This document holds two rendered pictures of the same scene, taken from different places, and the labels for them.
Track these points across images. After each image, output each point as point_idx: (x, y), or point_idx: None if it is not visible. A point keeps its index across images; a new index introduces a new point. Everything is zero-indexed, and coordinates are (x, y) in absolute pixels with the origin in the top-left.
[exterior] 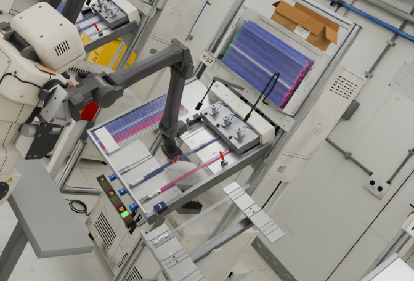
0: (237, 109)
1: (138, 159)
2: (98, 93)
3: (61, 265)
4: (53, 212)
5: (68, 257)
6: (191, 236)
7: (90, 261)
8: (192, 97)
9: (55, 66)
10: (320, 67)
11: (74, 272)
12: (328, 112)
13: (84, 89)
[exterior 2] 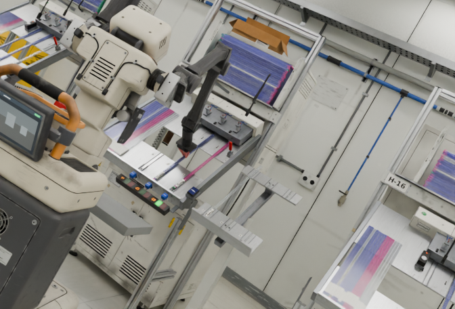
0: (227, 109)
1: (151, 157)
2: (190, 80)
3: (63, 277)
4: (108, 202)
5: (65, 271)
6: (200, 225)
7: (84, 274)
8: (177, 103)
9: (154, 58)
10: (299, 70)
11: (78, 283)
12: (294, 110)
13: (183, 76)
